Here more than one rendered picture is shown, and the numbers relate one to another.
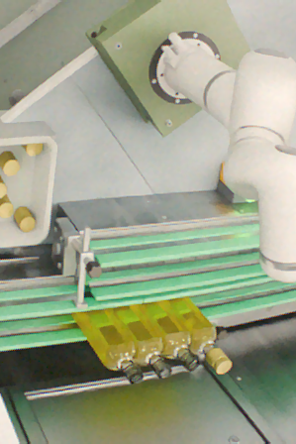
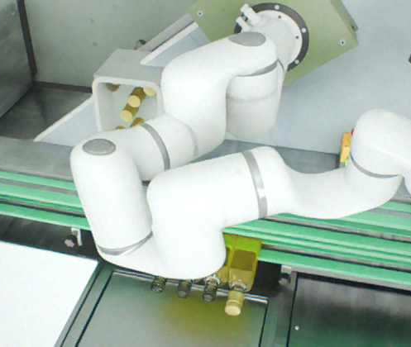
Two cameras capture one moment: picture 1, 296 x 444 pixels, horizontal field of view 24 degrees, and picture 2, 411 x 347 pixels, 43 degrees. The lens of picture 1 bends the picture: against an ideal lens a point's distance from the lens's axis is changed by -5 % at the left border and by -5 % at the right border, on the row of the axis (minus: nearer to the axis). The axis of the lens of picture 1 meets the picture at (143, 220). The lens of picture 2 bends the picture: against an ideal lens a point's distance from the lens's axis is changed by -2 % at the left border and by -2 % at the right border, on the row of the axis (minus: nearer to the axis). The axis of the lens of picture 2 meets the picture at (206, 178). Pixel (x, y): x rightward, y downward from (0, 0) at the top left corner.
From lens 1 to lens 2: 0.79 m
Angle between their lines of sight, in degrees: 37
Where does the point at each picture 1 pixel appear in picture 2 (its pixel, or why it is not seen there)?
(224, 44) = (312, 17)
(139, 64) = (223, 32)
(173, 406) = (207, 325)
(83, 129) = not seen: hidden behind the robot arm
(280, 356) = (357, 326)
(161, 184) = (284, 140)
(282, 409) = not seen: outside the picture
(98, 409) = (151, 301)
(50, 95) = (174, 48)
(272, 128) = (177, 118)
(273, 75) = (183, 66)
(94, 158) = not seen: hidden behind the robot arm
